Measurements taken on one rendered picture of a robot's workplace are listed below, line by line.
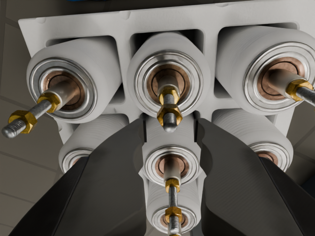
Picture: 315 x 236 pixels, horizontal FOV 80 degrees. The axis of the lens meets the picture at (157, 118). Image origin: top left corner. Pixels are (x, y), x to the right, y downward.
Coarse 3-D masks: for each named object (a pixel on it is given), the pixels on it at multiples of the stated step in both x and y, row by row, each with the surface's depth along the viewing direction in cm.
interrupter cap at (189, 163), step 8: (152, 152) 25; (160, 152) 25; (168, 152) 25; (176, 152) 25; (184, 152) 25; (192, 152) 25; (152, 160) 26; (160, 160) 26; (168, 160) 26; (176, 160) 26; (184, 160) 26; (192, 160) 25; (152, 168) 26; (160, 168) 27; (184, 168) 26; (192, 168) 26; (152, 176) 27; (160, 176) 27; (184, 176) 27; (192, 176) 27; (160, 184) 28; (184, 184) 27
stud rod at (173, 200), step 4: (172, 188) 22; (172, 192) 22; (176, 192) 22; (172, 196) 21; (176, 196) 22; (172, 200) 21; (176, 200) 21; (172, 204) 21; (176, 204) 21; (172, 216) 19; (176, 216) 19; (172, 220) 19; (176, 220) 19; (172, 224) 19; (176, 224) 19; (172, 228) 18; (176, 228) 18; (172, 232) 18; (176, 232) 18
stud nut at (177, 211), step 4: (168, 208) 20; (172, 208) 20; (176, 208) 20; (168, 212) 20; (172, 212) 19; (176, 212) 19; (180, 212) 20; (168, 216) 19; (180, 216) 19; (168, 220) 20; (180, 220) 20
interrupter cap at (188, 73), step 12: (144, 60) 19; (156, 60) 19; (168, 60) 19; (180, 60) 19; (192, 60) 19; (144, 72) 20; (156, 72) 20; (168, 72) 20; (180, 72) 20; (192, 72) 20; (144, 84) 21; (156, 84) 21; (180, 84) 21; (192, 84) 20; (144, 96) 21; (156, 96) 21; (180, 96) 21; (192, 96) 21; (156, 108) 22; (180, 108) 22
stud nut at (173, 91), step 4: (164, 88) 17; (168, 88) 17; (172, 88) 17; (160, 92) 18; (164, 92) 17; (168, 92) 17; (172, 92) 17; (176, 92) 18; (160, 96) 17; (176, 96) 17; (160, 100) 18; (176, 100) 17
